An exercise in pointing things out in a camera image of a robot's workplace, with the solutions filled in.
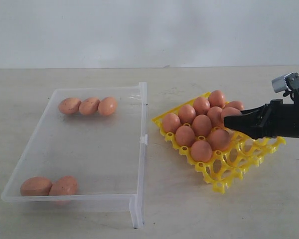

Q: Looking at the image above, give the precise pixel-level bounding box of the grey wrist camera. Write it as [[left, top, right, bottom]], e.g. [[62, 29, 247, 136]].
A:
[[272, 72, 299, 93]]

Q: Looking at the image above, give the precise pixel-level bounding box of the yellow plastic egg tray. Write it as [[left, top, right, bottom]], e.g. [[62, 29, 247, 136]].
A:
[[151, 92, 288, 195]]

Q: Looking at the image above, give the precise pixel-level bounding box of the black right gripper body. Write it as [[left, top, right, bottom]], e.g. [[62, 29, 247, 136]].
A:
[[256, 99, 299, 138]]

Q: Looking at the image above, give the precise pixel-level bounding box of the brown egg fifth row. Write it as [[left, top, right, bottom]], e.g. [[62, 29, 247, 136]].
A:
[[192, 96, 210, 115], [207, 129, 231, 151], [175, 125, 195, 147]]

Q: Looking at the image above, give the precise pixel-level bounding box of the brown egg second row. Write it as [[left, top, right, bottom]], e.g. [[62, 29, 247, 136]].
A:
[[192, 115, 212, 137], [207, 106, 224, 127], [221, 107, 242, 122]]

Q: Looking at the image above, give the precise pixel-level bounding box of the brown egg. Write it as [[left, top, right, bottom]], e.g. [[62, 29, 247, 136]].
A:
[[177, 104, 196, 124], [20, 177, 52, 196], [98, 97, 118, 116], [58, 98, 81, 115], [49, 176, 78, 196], [79, 97, 100, 115], [162, 113, 181, 133]]

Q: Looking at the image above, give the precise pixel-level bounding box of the brown egg third row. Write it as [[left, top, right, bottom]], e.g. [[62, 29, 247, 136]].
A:
[[224, 101, 245, 111]]

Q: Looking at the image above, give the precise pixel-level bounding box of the brown egg fourth row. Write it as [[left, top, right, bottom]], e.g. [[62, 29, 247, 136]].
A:
[[208, 90, 226, 108], [190, 140, 213, 163]]

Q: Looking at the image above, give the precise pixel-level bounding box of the clear plastic tray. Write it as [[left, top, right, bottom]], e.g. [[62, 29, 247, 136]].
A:
[[1, 82, 148, 228]]

